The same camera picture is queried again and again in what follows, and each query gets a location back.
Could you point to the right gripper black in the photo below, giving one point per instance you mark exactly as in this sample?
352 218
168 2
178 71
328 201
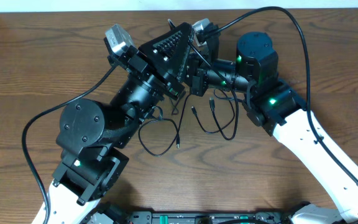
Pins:
196 77

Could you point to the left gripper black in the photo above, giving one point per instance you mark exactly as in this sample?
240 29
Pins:
145 61

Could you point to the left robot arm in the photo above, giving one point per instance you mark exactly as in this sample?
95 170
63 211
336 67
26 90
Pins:
93 134

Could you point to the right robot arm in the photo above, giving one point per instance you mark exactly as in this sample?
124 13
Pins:
270 103

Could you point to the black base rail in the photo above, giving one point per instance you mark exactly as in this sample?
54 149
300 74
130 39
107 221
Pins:
110 213

